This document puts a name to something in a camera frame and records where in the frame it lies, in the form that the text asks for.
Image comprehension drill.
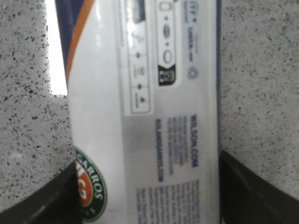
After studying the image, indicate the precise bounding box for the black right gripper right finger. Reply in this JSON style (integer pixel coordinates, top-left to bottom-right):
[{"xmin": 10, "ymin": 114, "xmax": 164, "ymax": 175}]
[{"xmin": 220, "ymin": 151, "xmax": 299, "ymax": 224}]

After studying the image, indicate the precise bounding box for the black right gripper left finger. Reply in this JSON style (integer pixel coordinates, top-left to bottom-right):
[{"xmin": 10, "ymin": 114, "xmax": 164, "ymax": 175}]
[{"xmin": 0, "ymin": 162, "xmax": 82, "ymax": 224}]

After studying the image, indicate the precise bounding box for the white blue tennis ball can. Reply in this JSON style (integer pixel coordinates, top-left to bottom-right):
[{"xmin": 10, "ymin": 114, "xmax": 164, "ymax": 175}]
[{"xmin": 55, "ymin": 0, "xmax": 221, "ymax": 224}]

